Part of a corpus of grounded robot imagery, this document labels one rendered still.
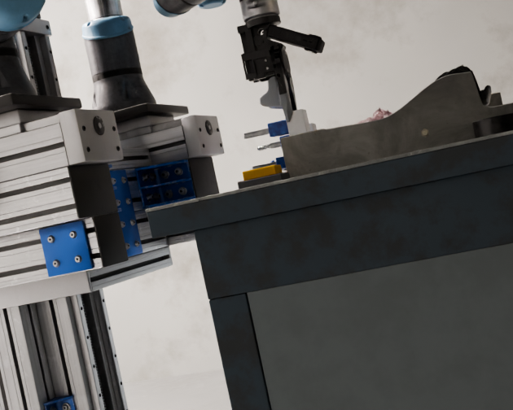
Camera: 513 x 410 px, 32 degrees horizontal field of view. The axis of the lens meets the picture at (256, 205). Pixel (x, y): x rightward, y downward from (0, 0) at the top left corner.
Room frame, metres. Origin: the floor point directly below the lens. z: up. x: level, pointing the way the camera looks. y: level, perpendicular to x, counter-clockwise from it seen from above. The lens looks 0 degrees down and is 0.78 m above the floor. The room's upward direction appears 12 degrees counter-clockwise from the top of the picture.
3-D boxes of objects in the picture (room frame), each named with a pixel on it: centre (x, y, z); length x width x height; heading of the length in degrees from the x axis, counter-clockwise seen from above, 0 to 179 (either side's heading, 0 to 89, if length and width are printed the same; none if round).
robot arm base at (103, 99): (2.06, 0.25, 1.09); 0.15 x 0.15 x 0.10
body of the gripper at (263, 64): (1.79, -0.08, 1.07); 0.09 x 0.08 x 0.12; 77
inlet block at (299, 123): (1.79, -0.07, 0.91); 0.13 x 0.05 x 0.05; 77
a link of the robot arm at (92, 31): (2.07, 0.25, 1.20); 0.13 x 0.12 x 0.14; 6
